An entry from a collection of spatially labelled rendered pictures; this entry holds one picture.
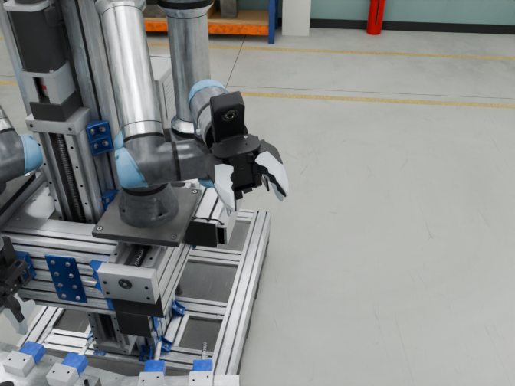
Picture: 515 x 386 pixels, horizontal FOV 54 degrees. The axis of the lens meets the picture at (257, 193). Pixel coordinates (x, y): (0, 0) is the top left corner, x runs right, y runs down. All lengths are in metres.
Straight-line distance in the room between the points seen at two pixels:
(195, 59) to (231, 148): 0.41
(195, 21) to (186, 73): 0.11
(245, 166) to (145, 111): 0.27
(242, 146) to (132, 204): 0.58
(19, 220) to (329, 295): 1.51
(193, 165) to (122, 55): 0.24
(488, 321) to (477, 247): 0.52
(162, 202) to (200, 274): 1.09
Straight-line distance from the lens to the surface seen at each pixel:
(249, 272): 2.28
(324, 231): 2.87
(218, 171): 0.70
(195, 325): 2.12
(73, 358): 1.22
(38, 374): 1.24
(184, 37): 1.10
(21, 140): 1.10
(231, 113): 0.70
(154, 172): 0.92
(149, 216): 1.26
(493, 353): 2.50
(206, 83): 0.92
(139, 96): 0.95
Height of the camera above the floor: 1.84
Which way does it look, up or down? 36 degrees down
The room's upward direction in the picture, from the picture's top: straight up
